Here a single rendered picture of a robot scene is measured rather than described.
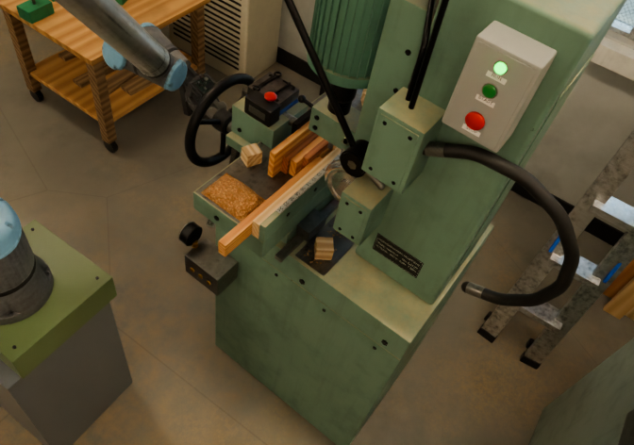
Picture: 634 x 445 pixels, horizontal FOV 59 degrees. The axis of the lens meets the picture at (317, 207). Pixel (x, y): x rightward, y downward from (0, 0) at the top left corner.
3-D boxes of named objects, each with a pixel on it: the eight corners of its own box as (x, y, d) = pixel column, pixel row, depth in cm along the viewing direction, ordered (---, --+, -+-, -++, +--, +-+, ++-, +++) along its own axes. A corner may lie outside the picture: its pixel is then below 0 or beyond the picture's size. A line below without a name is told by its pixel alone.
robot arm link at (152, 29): (121, 45, 166) (143, 41, 174) (150, 75, 166) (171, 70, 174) (134, 21, 161) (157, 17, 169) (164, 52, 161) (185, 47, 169)
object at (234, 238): (377, 113, 153) (380, 102, 150) (383, 116, 152) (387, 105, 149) (218, 252, 118) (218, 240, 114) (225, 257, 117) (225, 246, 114)
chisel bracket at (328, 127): (324, 120, 136) (329, 91, 129) (372, 149, 131) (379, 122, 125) (305, 135, 131) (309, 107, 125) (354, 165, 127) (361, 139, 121)
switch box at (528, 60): (457, 105, 92) (494, 18, 80) (511, 135, 89) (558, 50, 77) (440, 123, 89) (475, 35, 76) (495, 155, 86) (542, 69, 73)
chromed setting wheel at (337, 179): (325, 185, 126) (335, 145, 116) (371, 215, 122) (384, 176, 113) (318, 192, 124) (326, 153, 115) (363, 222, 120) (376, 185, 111)
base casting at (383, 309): (317, 139, 171) (322, 116, 164) (483, 244, 154) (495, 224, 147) (213, 224, 145) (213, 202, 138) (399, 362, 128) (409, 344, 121)
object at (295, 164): (334, 134, 145) (337, 120, 142) (340, 138, 145) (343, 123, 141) (288, 173, 134) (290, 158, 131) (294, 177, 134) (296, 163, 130)
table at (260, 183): (315, 77, 169) (318, 61, 164) (400, 128, 160) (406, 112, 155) (163, 188, 134) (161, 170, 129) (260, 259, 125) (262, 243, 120)
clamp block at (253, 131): (266, 105, 153) (269, 78, 146) (306, 129, 149) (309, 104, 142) (229, 131, 145) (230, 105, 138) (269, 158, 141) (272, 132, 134)
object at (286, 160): (326, 132, 145) (330, 117, 141) (332, 136, 145) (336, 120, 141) (280, 171, 135) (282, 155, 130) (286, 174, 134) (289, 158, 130)
